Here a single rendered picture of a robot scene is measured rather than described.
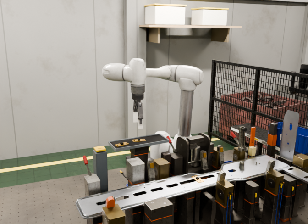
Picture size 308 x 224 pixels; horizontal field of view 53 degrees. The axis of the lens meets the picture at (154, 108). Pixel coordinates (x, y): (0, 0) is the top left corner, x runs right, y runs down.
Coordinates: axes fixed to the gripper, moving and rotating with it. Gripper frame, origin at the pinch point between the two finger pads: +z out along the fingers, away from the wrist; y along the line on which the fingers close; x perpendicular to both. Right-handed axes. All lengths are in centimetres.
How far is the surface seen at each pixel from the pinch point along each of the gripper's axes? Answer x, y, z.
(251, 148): 79, 9, 22
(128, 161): -10.2, 20.0, 15.8
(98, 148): -26.3, 8.4, 10.8
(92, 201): -33, 39, 26
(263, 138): 104, -14, 25
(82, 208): -38, 44, 26
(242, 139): 73, 6, 15
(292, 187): 86, 43, 34
